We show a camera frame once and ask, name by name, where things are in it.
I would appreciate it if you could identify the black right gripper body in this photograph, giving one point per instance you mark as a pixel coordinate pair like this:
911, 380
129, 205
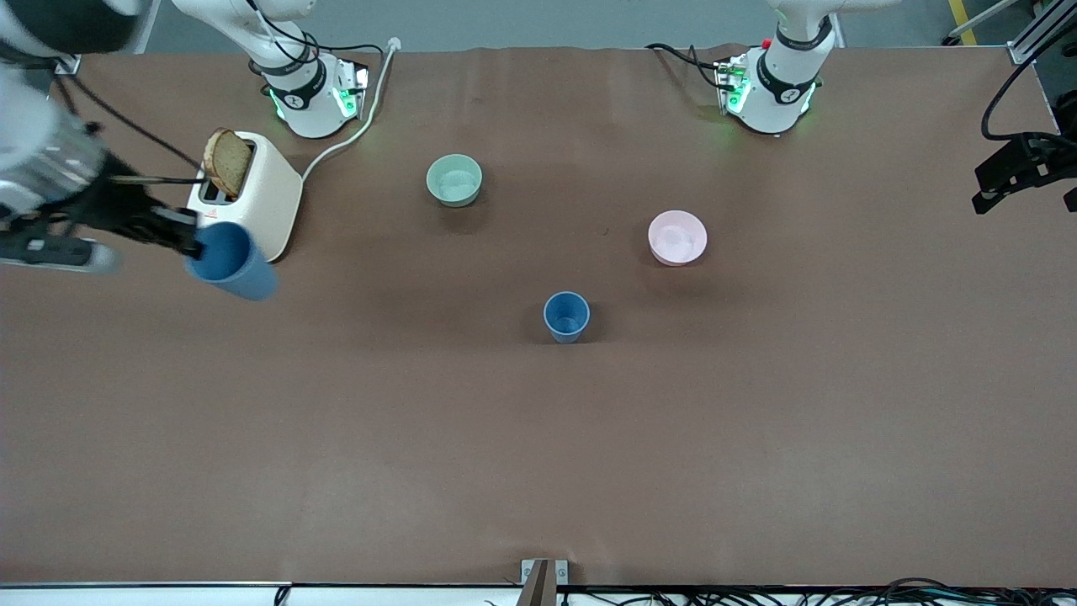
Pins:
108, 206

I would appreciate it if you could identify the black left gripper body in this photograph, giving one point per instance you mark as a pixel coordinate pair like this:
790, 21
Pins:
1028, 159

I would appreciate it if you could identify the blue plastic cup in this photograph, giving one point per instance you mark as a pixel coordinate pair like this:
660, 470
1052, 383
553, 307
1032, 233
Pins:
566, 316
240, 269

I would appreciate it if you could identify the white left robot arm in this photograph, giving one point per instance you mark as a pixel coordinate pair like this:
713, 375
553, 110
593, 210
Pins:
782, 93

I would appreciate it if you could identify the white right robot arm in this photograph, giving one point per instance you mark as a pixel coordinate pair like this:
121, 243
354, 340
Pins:
294, 97

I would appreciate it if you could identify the brown bread slice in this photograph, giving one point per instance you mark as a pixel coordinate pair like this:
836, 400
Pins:
227, 162

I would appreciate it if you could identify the white two-slot toaster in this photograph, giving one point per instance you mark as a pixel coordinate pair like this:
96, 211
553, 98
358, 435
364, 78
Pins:
269, 198

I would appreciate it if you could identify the green plastic cup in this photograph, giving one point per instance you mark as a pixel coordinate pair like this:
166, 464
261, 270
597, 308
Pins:
454, 181

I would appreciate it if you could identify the aluminium frame profile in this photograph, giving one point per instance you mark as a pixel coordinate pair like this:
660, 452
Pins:
1039, 29

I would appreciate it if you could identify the grey metal table bracket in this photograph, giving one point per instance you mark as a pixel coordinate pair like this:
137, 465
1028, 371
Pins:
544, 581

